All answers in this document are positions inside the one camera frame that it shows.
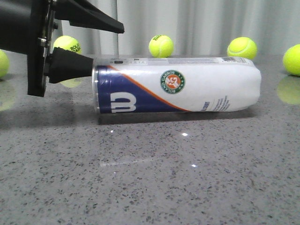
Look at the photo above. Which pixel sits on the Wilson tennis ball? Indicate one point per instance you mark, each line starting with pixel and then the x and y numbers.
pixel 242 47

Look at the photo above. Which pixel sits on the grey white curtain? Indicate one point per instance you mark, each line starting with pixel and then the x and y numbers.
pixel 197 27

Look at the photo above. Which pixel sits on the Roland Garros tennis ball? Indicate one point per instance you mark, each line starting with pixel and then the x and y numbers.
pixel 68 43

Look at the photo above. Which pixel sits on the white blue tennis ball can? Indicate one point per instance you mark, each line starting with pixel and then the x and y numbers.
pixel 154 85

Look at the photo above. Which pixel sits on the far right tennis ball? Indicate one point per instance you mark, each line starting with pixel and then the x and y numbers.
pixel 291 60

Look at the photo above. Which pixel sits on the centre tennis ball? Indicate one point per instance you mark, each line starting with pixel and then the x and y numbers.
pixel 161 46

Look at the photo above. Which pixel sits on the far left tennis ball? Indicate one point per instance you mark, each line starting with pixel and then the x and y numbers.
pixel 4 64

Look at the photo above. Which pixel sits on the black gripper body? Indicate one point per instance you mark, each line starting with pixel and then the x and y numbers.
pixel 26 27

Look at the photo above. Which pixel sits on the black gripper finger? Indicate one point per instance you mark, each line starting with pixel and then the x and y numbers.
pixel 81 13
pixel 64 65

